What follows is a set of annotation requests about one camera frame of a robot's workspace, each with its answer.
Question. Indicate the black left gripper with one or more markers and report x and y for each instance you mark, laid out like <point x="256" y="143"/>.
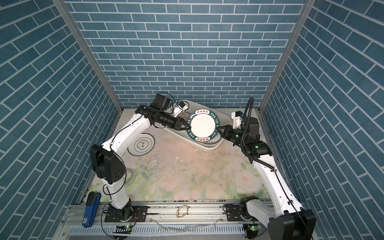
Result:
<point x="177" y="123"/>

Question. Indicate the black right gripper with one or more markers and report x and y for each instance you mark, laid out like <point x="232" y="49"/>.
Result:
<point x="227" y="133"/>

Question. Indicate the green rim plate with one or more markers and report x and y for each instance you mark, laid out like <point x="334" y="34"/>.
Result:
<point x="203" y="125"/>

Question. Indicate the white clover plate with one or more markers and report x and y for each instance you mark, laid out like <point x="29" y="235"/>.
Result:
<point x="142" y="145"/>

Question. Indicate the orange sunburst plate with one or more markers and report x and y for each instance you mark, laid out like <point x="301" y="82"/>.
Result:
<point x="213" y="141"/>

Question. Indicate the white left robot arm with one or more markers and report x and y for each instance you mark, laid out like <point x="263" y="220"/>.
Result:
<point x="106" y="158"/>

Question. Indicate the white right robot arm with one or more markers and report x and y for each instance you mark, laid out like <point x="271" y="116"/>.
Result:
<point x="287" y="219"/>

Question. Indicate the white plastic bin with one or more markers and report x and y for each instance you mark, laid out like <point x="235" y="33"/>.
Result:
<point x="182" y="135"/>

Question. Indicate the clear tape roll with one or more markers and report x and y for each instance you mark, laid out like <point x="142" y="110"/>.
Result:
<point x="131" y="177"/>

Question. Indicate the beige rubber band loop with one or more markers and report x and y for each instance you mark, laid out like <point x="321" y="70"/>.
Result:
<point x="182" y="211"/>

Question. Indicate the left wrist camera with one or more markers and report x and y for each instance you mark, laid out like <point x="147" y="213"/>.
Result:
<point x="180" y="107"/>

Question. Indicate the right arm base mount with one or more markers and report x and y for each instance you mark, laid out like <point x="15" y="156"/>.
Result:
<point x="233" y="213"/>

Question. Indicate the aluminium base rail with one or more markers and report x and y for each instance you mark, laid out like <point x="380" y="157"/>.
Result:
<point x="194" y="212"/>

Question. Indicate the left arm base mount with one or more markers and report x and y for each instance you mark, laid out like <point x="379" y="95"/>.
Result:
<point x="128" y="214"/>

